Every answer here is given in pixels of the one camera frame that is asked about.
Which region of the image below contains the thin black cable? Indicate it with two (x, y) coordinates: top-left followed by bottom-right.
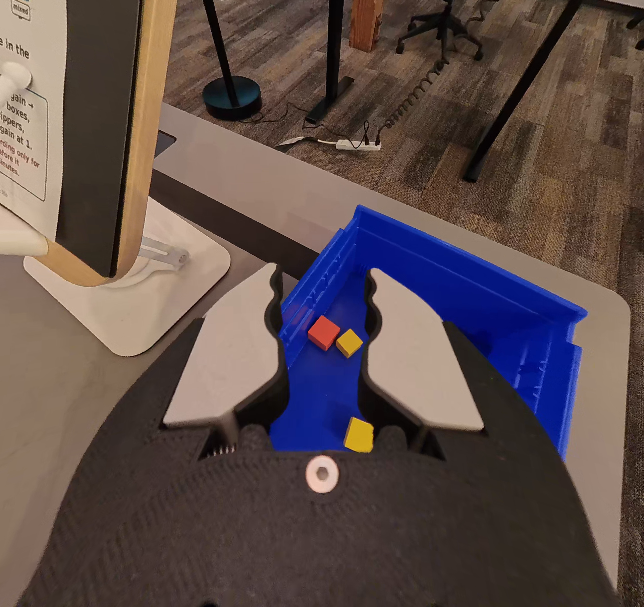
(239, 102), (383, 146)

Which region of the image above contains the wooden post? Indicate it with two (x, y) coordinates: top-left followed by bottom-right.
(350, 0), (392, 54)

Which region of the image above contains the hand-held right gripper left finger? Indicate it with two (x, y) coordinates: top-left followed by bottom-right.
(163, 263), (290, 442)

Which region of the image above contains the red wooden cube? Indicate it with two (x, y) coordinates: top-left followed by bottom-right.
(308, 315), (341, 351)

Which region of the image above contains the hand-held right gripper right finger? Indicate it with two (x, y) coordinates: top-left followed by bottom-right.
(358, 267), (485, 452)

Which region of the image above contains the yellow wooden cube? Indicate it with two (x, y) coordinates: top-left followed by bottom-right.
(335, 329), (364, 359)
(343, 417), (375, 453)

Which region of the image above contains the black angled desk leg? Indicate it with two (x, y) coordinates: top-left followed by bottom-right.
(463, 0), (607, 184)

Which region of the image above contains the printed instruction sheet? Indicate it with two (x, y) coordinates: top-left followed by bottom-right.
(0, 0), (68, 238)

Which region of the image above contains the blue plastic bin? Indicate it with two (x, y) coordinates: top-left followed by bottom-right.
(269, 205), (588, 462)

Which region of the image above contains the wooden board stand white base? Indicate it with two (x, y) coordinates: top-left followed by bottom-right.
(0, 0), (232, 357)

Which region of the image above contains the black coiled cable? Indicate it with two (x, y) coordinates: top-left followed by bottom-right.
(385, 59), (451, 132)

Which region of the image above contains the white page holder peg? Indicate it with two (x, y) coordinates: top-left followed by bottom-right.
(0, 60), (33, 97)

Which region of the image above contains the black pole stand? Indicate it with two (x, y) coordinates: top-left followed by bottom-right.
(193, 0), (263, 121)

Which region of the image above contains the white flat cable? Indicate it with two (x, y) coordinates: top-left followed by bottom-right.
(274, 136), (338, 154)

